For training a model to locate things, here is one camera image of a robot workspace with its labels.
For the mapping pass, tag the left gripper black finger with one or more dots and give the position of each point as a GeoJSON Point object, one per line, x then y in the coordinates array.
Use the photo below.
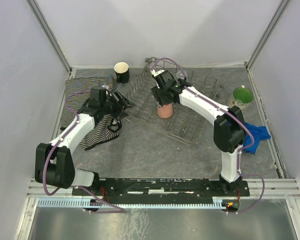
{"type": "Point", "coordinates": [123, 101]}
{"type": "Point", "coordinates": [121, 116]}

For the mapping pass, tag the blue microfibre cloth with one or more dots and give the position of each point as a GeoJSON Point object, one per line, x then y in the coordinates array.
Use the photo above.
{"type": "Point", "coordinates": [259, 133]}

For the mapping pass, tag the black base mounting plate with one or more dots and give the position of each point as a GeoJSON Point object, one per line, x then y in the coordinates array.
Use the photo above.
{"type": "Point", "coordinates": [172, 190]}

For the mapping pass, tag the grey wire dish rack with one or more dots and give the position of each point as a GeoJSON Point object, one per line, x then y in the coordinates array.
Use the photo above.
{"type": "Point", "coordinates": [185, 125]}

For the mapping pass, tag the christmas mug green inside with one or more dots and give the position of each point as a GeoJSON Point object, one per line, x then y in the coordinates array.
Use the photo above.
{"type": "Point", "coordinates": [241, 97]}

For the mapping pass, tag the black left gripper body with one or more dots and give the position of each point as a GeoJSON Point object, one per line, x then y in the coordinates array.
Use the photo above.
{"type": "Point", "coordinates": [119, 106]}

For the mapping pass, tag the black mug cream inside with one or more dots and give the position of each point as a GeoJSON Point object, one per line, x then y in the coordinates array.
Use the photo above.
{"type": "Point", "coordinates": [122, 72]}

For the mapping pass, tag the salmon pink plastic cup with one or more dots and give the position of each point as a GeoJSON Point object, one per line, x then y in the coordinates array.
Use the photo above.
{"type": "Point", "coordinates": [165, 111]}

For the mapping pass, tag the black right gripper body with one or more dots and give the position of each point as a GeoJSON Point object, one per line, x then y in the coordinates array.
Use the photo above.
{"type": "Point", "coordinates": [162, 98]}

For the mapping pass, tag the striped cloth garment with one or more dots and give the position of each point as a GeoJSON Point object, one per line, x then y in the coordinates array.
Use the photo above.
{"type": "Point", "coordinates": [107, 129]}

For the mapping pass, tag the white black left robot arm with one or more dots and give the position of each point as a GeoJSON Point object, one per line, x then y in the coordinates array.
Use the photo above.
{"type": "Point", "coordinates": [54, 164]}

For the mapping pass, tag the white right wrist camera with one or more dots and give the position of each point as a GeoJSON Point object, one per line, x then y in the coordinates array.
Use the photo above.
{"type": "Point", "coordinates": [158, 77]}

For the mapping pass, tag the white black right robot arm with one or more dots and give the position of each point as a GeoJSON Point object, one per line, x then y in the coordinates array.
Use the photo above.
{"type": "Point", "coordinates": [229, 129]}

